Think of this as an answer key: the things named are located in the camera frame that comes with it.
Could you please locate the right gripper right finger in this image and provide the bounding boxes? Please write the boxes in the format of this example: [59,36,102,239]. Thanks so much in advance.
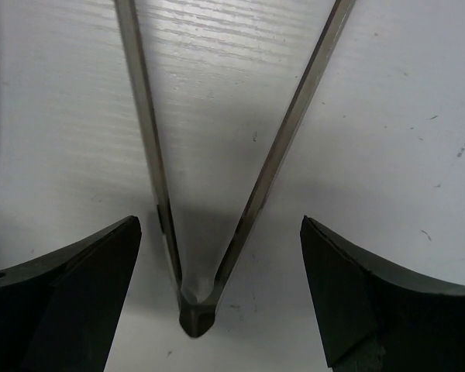
[300,217,465,371]

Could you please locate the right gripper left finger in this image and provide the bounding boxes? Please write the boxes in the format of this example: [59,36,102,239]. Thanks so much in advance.
[0,216,141,371]

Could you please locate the metal tongs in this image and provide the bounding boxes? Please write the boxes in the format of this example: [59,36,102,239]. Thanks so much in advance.
[115,1,353,338]

